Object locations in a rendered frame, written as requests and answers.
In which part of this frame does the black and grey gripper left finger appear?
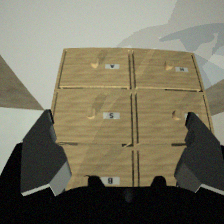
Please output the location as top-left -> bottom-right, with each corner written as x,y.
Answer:
0,109 -> 72,224

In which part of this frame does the light wooden chest of drawers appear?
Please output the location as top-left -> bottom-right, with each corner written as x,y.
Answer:
51,48 -> 215,187

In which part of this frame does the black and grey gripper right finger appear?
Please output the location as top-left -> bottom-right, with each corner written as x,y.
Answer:
174,112 -> 224,216

